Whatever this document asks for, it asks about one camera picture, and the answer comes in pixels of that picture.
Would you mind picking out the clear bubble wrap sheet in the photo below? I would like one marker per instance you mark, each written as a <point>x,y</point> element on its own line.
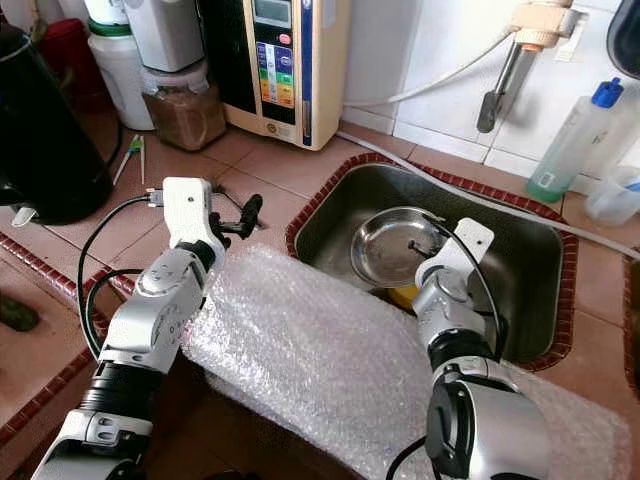
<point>310,350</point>

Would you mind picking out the beige water ionizer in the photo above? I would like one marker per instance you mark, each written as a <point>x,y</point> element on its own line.
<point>285,75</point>

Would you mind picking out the white green tongs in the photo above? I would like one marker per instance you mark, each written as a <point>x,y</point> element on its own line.
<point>136,142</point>

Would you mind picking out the metal pipe with beige fitting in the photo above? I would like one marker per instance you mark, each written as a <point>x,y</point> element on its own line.
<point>540,22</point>

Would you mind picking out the dark blue tray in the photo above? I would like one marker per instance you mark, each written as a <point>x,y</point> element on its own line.
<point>628,35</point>

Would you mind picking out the clear bottle blue cap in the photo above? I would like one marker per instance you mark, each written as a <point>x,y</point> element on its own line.
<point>565,150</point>

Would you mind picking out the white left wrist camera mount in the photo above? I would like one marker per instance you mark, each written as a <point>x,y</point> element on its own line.
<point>190,210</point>

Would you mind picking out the black kettle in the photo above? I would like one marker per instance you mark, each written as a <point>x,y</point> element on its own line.
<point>50,140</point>

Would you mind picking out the red container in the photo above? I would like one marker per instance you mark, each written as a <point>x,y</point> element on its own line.
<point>75,60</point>

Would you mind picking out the dark green oblong object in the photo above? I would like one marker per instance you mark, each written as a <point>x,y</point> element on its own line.
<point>17,313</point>

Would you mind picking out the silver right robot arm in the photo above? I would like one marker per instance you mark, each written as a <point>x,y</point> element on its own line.
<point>445,310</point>

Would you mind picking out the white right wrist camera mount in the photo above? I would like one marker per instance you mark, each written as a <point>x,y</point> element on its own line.
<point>470,245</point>

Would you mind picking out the white canister green band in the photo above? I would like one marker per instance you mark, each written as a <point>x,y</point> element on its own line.
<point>120,80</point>

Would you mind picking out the clear plastic cup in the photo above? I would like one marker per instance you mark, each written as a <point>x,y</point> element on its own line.
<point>615,200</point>

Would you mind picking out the grey white appliance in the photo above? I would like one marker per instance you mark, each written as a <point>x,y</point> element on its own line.
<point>165,35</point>

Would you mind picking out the jar of brown powder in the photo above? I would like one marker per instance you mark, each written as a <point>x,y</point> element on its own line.
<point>185,118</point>

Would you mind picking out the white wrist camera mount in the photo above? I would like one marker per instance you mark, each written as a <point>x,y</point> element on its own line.
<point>190,210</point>
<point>470,245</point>

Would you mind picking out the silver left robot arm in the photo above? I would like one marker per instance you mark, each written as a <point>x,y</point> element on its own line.
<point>160,320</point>

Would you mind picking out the stainless steel sink basin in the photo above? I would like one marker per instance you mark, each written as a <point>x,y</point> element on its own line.
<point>330,225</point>

